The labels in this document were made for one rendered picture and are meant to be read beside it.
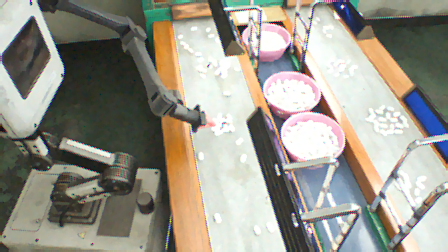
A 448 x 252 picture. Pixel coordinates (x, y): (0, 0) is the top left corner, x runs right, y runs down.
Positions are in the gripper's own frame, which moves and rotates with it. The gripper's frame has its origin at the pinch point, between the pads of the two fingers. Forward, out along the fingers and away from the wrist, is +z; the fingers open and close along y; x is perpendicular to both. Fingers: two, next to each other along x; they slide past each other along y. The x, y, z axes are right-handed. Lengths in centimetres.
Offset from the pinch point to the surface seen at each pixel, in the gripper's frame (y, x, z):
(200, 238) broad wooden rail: -44.4, 12.1, -6.4
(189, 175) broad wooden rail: -18.5, 12.3, -6.5
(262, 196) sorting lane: -31.6, -1.7, 14.6
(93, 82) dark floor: 138, 113, -9
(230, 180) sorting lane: -22.3, 4.7, 6.8
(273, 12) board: 84, -28, 42
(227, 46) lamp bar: 16.0, -25.9, -9.1
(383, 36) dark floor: 149, -53, 195
